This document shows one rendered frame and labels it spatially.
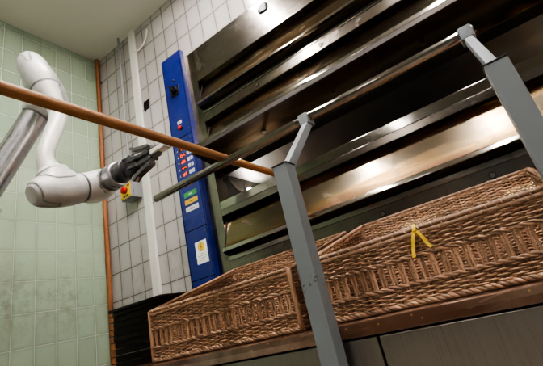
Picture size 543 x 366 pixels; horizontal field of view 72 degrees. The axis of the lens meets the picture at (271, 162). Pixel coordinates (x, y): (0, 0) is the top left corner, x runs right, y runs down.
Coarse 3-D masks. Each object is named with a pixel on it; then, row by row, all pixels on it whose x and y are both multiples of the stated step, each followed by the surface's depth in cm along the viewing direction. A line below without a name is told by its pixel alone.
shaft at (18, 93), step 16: (0, 80) 77; (16, 96) 80; (32, 96) 82; (48, 96) 85; (64, 112) 88; (80, 112) 91; (96, 112) 94; (128, 128) 102; (144, 128) 106; (176, 144) 116; (192, 144) 122; (240, 160) 142; (272, 176) 162
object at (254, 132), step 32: (448, 0) 119; (480, 0) 118; (512, 0) 120; (416, 32) 127; (448, 32) 128; (480, 32) 129; (352, 64) 136; (384, 64) 138; (288, 96) 148; (320, 96) 149; (256, 128) 163
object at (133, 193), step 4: (132, 184) 210; (136, 184) 212; (140, 184) 214; (128, 188) 209; (132, 188) 209; (136, 188) 211; (140, 188) 213; (128, 192) 208; (132, 192) 208; (136, 192) 210; (140, 192) 212; (124, 196) 210; (128, 196) 208; (132, 196) 208; (136, 196) 209; (140, 196) 211; (124, 200) 211; (128, 200) 212; (132, 200) 213
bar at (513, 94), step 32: (416, 64) 98; (512, 64) 65; (352, 96) 107; (512, 96) 63; (288, 128) 117; (224, 160) 130; (288, 160) 92; (160, 192) 146; (288, 192) 85; (288, 224) 84; (320, 288) 77; (320, 320) 75; (320, 352) 74
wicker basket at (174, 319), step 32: (288, 256) 147; (224, 288) 104; (256, 288) 98; (288, 288) 93; (160, 320) 115; (192, 320) 108; (224, 320) 143; (256, 320) 96; (288, 320) 91; (160, 352) 112; (192, 352) 105
